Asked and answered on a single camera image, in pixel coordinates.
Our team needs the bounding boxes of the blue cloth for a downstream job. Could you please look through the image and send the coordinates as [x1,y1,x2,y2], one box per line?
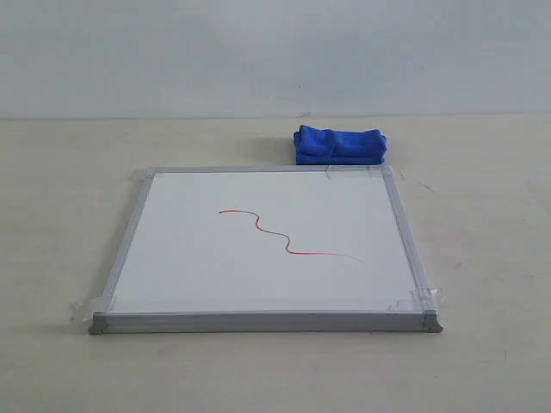
[294,125,387,165]

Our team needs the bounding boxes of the clear tape corner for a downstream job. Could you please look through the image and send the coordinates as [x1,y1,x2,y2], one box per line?
[387,288,442,313]
[130,168,158,181]
[325,165,392,180]
[70,296,114,324]

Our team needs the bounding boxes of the clear tape back left corner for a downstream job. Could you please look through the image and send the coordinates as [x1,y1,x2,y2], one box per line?
[130,168,158,181]

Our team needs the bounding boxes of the clear tape front left corner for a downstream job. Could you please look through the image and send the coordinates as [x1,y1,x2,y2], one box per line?
[70,296,114,324]

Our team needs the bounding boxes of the clear tape back right corner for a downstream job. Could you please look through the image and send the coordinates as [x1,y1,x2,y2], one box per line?
[325,165,392,180]

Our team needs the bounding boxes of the white whiteboard with aluminium frame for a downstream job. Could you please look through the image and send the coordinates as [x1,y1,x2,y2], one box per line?
[90,165,443,335]

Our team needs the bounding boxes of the clear tape front right corner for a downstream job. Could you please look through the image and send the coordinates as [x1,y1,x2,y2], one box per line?
[387,288,442,313]

